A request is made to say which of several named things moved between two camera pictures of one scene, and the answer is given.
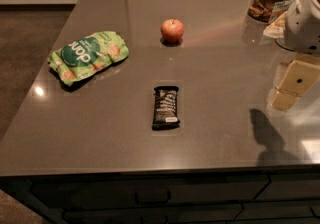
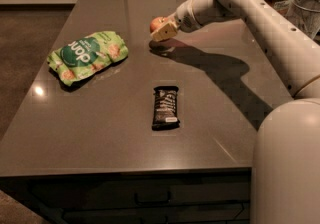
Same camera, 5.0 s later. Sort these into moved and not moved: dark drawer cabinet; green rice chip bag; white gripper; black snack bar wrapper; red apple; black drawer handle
Moved: red apple; white gripper
Not moved: dark drawer cabinet; black snack bar wrapper; green rice chip bag; black drawer handle
